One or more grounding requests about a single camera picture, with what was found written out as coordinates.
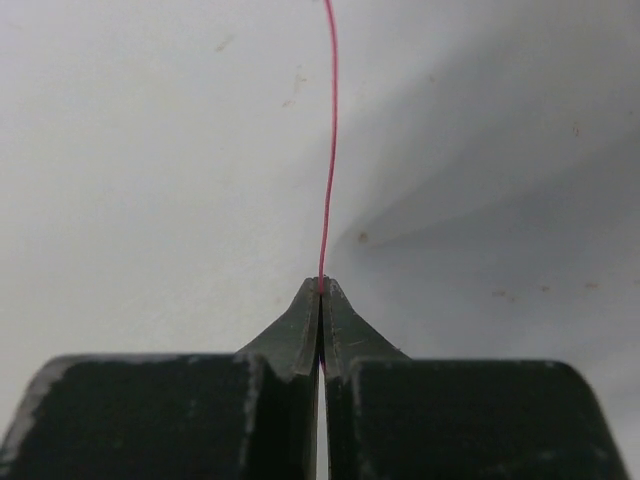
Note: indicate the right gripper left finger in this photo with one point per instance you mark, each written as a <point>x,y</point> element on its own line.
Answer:
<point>251,414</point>

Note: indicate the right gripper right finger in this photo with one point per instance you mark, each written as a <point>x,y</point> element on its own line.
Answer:
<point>393,417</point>

